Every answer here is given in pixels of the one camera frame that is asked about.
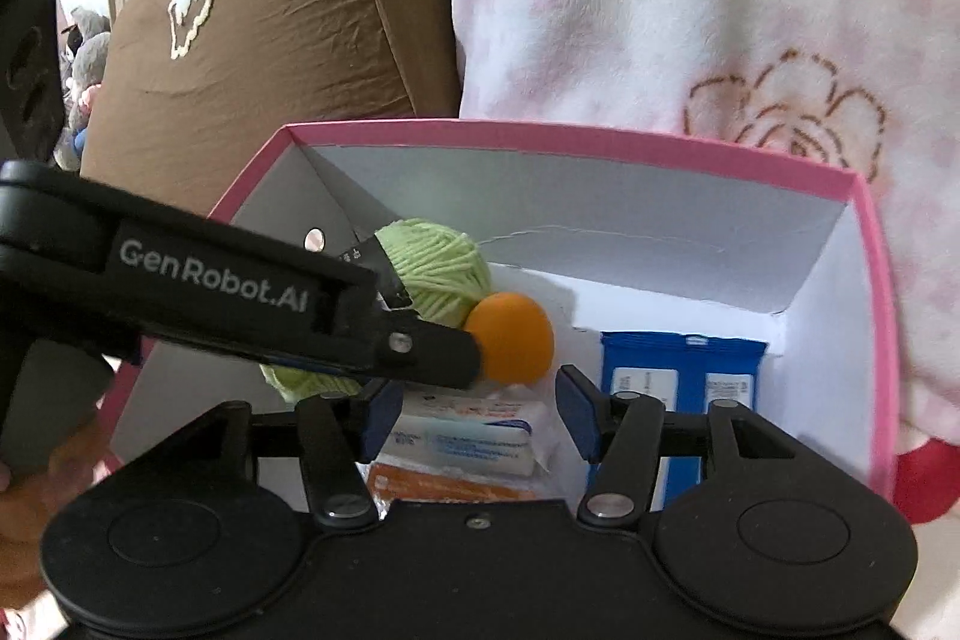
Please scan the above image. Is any orange ball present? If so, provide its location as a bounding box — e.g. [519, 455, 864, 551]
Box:
[463, 291, 556, 386]

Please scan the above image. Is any pink cardboard box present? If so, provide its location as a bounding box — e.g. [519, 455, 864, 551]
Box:
[97, 117, 899, 513]

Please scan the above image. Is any pink floral blanket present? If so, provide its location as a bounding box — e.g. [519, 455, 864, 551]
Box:
[427, 0, 960, 461]

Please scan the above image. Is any brown cushion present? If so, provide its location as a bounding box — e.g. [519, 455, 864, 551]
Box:
[79, 0, 462, 221]

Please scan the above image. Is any clear packet with orange label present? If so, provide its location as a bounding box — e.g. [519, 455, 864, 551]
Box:
[366, 460, 541, 521]

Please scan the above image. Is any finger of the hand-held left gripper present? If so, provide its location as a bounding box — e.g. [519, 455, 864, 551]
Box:
[259, 302, 481, 390]

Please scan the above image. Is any blue snack packet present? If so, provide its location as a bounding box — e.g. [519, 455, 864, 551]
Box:
[585, 331, 770, 512]

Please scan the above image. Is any grey plush toy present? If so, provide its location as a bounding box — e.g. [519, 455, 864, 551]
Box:
[60, 6, 113, 172]

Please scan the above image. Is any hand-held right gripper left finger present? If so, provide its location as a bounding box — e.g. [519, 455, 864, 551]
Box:
[157, 377, 406, 532]

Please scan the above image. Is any white soft packet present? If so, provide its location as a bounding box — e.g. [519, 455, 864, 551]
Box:
[379, 381, 560, 480]

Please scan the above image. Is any green yarn ball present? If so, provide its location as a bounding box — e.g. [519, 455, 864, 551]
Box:
[259, 218, 492, 402]

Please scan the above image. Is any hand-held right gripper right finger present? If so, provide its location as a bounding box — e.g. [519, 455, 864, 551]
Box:
[555, 364, 803, 532]

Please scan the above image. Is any red and white printed blanket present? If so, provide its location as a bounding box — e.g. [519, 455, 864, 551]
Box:
[889, 434, 960, 525]

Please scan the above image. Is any person's left hand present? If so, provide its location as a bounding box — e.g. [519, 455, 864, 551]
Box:
[0, 411, 117, 543]

